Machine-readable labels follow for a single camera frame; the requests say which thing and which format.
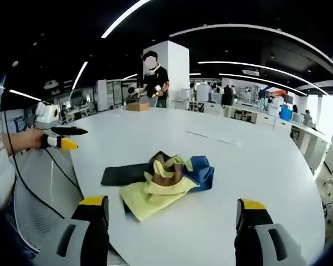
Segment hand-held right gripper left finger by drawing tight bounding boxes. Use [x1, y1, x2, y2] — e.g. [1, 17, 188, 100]
[34, 195, 110, 266]

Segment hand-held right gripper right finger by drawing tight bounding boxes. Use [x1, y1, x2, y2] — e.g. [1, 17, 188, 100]
[233, 197, 308, 266]

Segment multicoloured garment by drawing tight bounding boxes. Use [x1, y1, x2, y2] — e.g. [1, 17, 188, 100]
[100, 150, 216, 222]

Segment person's left hand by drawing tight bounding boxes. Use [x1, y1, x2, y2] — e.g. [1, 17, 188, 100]
[9, 128, 45, 152]

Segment ceiling light strip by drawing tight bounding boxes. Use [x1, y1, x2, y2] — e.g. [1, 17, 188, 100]
[100, 0, 152, 39]
[8, 89, 42, 102]
[71, 61, 89, 91]

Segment grey mesh chair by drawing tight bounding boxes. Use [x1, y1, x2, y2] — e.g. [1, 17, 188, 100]
[13, 148, 85, 252]

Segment cardboard box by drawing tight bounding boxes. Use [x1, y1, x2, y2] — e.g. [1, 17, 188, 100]
[126, 102, 151, 112]

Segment white side counter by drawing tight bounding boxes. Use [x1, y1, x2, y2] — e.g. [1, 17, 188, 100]
[289, 121, 333, 174]

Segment white square pillar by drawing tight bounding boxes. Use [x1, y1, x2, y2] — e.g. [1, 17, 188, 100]
[158, 40, 190, 109]

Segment white cabinet row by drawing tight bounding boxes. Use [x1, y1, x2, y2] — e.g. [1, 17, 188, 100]
[223, 103, 292, 131]

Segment blue bin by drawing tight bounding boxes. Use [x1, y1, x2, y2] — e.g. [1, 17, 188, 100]
[279, 105, 294, 122]

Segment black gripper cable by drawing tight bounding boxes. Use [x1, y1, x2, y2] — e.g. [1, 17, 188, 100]
[3, 109, 83, 220]

